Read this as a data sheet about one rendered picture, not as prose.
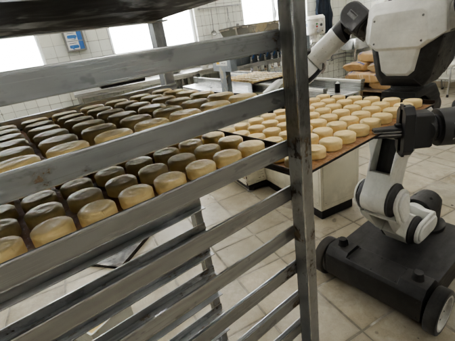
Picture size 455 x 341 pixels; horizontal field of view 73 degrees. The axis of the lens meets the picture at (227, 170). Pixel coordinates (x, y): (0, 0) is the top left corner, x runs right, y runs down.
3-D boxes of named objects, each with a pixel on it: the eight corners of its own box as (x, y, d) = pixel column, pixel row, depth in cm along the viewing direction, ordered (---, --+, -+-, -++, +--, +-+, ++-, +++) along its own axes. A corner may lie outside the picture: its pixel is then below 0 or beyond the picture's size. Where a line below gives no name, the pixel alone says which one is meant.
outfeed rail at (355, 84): (221, 78, 357) (221, 72, 354) (223, 77, 358) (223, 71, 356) (361, 91, 186) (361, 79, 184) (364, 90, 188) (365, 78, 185)
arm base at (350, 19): (347, 37, 140) (361, 11, 135) (372, 45, 132) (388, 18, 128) (332, 26, 129) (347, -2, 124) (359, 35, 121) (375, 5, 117)
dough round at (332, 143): (336, 143, 73) (336, 134, 72) (346, 149, 68) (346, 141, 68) (315, 147, 73) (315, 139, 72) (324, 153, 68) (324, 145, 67)
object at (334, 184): (266, 187, 271) (254, 84, 236) (297, 176, 283) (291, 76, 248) (321, 222, 211) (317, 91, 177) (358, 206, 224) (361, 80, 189)
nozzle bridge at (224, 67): (217, 93, 259) (210, 50, 246) (287, 77, 285) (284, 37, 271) (234, 97, 231) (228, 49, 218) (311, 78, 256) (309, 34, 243)
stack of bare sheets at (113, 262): (153, 232, 231) (152, 229, 230) (122, 269, 197) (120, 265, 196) (89, 229, 250) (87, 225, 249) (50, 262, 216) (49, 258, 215)
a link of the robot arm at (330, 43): (292, 61, 149) (329, 23, 136) (311, 80, 151) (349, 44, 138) (288, 65, 140) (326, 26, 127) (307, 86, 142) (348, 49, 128)
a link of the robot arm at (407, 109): (391, 148, 81) (441, 143, 79) (405, 162, 72) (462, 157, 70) (393, 100, 76) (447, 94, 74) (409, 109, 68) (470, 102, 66)
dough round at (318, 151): (297, 156, 69) (297, 148, 68) (315, 150, 70) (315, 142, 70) (313, 162, 64) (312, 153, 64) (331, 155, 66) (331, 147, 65)
